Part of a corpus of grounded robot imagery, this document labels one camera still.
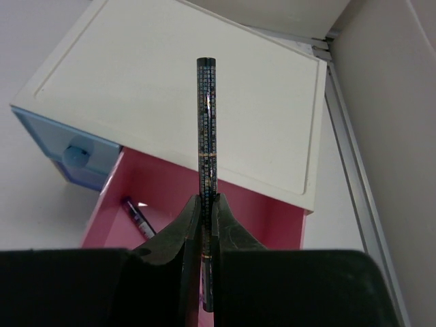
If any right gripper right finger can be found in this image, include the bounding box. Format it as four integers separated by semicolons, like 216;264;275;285
211;193;266;326

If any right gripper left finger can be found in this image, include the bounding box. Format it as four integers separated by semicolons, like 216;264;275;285
134;196;202;326

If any pink drawer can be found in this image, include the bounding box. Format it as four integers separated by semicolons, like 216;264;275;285
80;147;309;327

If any dark grey pen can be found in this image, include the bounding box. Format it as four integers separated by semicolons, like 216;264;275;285
196;57;217;313

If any light blue drawer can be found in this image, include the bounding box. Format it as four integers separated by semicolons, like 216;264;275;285
12;106;120;174

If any purple pen in drawer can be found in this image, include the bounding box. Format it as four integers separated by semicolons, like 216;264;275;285
122;197;156;239

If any purple blue drawer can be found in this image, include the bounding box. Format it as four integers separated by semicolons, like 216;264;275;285
52;160;108;191

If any white drawer cabinet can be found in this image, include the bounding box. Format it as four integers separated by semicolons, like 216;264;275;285
12;1;326;211

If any right aluminium rail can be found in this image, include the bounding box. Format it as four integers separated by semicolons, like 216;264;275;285
312;31;411;326

